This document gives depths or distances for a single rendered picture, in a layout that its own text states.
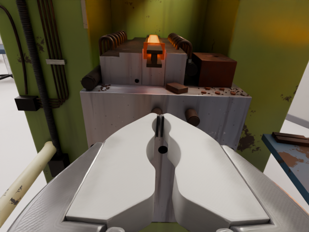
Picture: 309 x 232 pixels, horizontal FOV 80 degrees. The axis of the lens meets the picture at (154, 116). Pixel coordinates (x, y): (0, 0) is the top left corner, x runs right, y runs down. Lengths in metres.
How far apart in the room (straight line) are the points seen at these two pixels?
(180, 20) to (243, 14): 0.36
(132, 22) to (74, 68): 0.39
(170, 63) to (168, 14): 0.49
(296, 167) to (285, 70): 0.32
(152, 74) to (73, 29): 0.28
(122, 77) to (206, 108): 0.21
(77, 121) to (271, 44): 0.67
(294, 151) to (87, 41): 0.64
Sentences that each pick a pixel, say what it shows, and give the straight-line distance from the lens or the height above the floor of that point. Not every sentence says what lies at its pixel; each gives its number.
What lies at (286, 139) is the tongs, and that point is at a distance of 0.64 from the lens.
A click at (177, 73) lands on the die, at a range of 0.46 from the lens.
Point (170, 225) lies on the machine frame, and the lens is 0.72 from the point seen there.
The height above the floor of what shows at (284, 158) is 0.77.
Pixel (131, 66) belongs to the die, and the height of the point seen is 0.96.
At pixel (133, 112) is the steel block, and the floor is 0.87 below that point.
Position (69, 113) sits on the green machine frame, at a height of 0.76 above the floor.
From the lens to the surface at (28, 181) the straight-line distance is 0.67.
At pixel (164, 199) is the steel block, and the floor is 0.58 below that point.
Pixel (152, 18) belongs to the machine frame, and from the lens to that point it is 0.92.
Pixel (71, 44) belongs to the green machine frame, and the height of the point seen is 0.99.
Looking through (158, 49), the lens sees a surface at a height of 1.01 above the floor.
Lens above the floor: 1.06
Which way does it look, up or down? 27 degrees down
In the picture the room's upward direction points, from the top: 2 degrees clockwise
